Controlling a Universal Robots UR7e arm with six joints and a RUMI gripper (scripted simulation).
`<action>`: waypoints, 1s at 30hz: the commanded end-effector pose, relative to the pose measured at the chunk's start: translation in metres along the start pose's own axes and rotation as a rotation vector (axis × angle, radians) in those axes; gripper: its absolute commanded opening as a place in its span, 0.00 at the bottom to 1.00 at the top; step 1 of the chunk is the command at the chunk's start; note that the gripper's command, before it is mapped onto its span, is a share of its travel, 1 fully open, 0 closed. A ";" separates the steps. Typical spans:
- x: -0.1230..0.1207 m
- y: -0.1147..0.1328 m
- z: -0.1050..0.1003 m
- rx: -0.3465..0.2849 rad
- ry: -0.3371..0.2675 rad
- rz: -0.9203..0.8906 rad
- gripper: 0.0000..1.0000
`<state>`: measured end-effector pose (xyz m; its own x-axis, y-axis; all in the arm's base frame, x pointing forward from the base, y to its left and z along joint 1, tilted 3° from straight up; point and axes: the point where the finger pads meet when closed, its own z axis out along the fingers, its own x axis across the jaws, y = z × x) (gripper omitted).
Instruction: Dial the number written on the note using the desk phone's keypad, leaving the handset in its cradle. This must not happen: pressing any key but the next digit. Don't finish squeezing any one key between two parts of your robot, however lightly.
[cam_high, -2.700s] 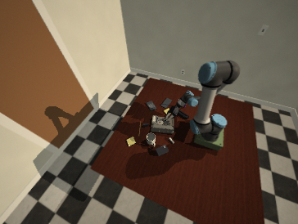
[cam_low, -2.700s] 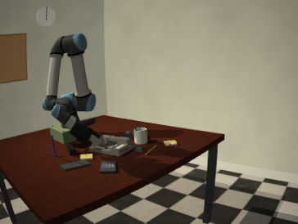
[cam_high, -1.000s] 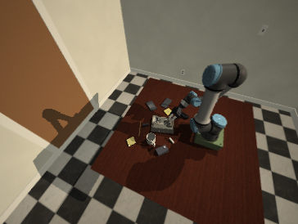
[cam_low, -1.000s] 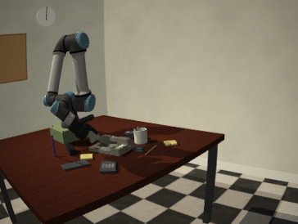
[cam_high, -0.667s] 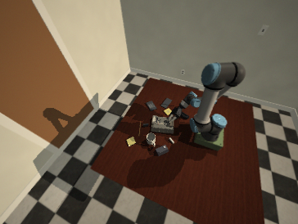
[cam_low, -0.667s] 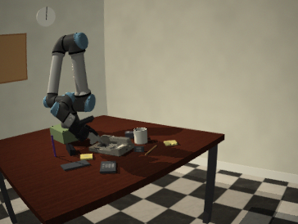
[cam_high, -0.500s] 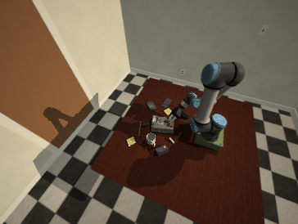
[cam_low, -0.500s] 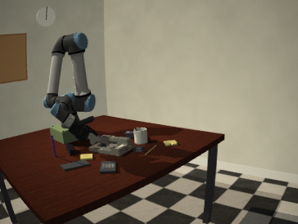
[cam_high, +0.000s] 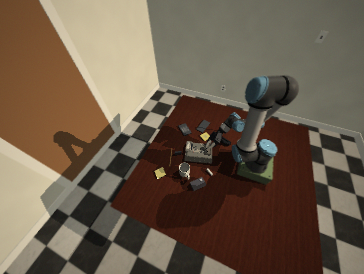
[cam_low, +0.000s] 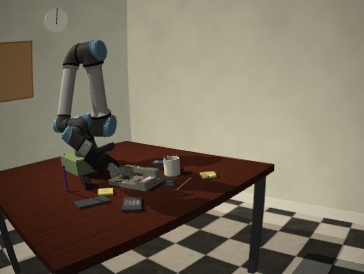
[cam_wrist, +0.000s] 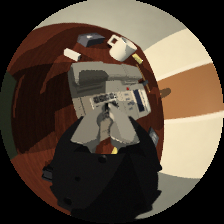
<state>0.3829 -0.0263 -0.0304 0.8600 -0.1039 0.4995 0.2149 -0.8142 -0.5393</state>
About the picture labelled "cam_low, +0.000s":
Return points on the white mug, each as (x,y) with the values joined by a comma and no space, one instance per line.
(172,166)

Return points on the grey telephone handset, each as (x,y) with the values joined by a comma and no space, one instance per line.
(145,171)

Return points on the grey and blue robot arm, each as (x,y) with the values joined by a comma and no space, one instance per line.
(79,132)

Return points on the yellow sticky note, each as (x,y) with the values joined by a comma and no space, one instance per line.
(105,192)
(208,175)

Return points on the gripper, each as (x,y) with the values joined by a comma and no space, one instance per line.
(103,162)

